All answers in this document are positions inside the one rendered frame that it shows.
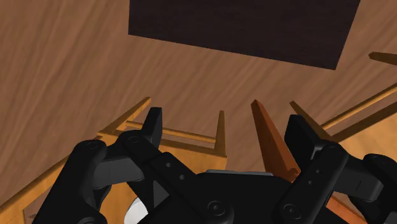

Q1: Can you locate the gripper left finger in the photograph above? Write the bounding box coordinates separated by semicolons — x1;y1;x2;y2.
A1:
32;106;234;224

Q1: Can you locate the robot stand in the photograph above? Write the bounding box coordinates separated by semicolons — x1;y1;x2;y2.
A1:
128;0;361;71

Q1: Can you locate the white round dish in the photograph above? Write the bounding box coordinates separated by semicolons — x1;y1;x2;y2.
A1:
123;197;150;224

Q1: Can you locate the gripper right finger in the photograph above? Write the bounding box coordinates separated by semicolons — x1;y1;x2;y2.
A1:
275;114;397;224

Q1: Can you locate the orange-brown wooden chair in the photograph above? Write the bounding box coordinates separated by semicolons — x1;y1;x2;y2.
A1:
250;99;370;224

